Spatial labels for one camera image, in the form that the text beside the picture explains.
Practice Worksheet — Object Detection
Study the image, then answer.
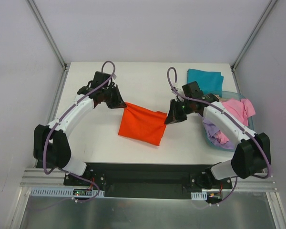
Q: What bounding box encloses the orange t-shirt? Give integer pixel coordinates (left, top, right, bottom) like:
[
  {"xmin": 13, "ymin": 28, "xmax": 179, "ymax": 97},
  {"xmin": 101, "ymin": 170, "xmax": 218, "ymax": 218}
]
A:
[{"xmin": 118, "ymin": 103, "xmax": 167, "ymax": 146}]

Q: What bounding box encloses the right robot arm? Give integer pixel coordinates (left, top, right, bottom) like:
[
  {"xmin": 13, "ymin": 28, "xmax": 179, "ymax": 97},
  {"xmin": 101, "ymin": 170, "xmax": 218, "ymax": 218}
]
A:
[{"xmin": 164, "ymin": 82, "xmax": 271, "ymax": 189}]

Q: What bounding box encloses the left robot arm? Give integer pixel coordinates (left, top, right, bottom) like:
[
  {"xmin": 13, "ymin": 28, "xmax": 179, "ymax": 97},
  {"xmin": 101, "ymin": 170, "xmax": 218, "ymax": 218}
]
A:
[{"xmin": 33, "ymin": 71, "xmax": 127, "ymax": 186}]

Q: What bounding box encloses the lavender t-shirt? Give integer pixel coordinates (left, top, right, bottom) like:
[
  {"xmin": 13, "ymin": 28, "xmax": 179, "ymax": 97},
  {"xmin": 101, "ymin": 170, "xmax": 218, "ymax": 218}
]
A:
[{"xmin": 201, "ymin": 117, "xmax": 235, "ymax": 151}]

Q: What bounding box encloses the folded teal t-shirt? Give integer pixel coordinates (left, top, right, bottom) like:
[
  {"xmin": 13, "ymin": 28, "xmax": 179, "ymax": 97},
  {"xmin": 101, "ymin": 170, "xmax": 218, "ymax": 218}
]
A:
[{"xmin": 187, "ymin": 69, "xmax": 224, "ymax": 94}]

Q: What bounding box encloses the clear blue plastic basket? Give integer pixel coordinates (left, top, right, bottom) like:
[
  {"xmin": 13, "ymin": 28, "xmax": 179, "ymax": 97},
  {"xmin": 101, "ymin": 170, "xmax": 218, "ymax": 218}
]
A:
[{"xmin": 204, "ymin": 91, "xmax": 254, "ymax": 148}]

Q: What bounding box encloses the pink t-shirt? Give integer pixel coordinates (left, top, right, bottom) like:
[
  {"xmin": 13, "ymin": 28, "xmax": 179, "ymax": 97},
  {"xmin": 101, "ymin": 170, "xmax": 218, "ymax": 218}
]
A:
[{"xmin": 213, "ymin": 98, "xmax": 255, "ymax": 150}]

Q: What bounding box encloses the right white cable duct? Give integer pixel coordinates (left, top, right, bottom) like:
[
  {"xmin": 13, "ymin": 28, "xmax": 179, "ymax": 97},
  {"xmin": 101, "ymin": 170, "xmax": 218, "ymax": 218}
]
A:
[{"xmin": 191, "ymin": 191, "xmax": 207, "ymax": 201}]

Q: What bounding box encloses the white cable duct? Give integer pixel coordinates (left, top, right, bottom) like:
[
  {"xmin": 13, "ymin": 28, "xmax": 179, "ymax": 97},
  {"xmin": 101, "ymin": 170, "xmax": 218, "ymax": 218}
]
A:
[
  {"xmin": 31, "ymin": 187, "xmax": 105, "ymax": 198},
  {"xmin": 191, "ymin": 191, "xmax": 207, "ymax": 201}
]

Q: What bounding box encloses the left frame post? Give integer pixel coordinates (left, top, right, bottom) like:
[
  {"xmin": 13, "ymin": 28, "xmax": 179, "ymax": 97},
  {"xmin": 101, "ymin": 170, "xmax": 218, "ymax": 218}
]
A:
[{"xmin": 26, "ymin": 0, "xmax": 67, "ymax": 69}]

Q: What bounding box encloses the frame post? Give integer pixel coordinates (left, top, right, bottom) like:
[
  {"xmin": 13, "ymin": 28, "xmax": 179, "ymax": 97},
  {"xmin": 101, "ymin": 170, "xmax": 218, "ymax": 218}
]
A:
[
  {"xmin": 231, "ymin": 0, "xmax": 278, "ymax": 72},
  {"xmin": 26, "ymin": 0, "xmax": 67, "ymax": 69}
]

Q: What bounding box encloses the aluminium frame rail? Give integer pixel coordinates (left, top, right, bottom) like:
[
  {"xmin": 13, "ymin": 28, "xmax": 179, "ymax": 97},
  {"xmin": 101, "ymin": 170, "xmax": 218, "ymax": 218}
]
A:
[{"xmin": 20, "ymin": 168, "xmax": 278, "ymax": 192}]

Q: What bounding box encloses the left white cable duct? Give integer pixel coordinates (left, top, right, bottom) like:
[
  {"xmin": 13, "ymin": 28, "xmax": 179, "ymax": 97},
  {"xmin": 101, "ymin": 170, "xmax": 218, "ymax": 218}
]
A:
[{"xmin": 31, "ymin": 187, "xmax": 105, "ymax": 198}]

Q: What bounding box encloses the right frame post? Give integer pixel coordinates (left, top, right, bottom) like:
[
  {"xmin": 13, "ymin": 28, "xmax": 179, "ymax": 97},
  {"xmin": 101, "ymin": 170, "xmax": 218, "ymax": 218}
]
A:
[{"xmin": 231, "ymin": 0, "xmax": 278, "ymax": 72}]

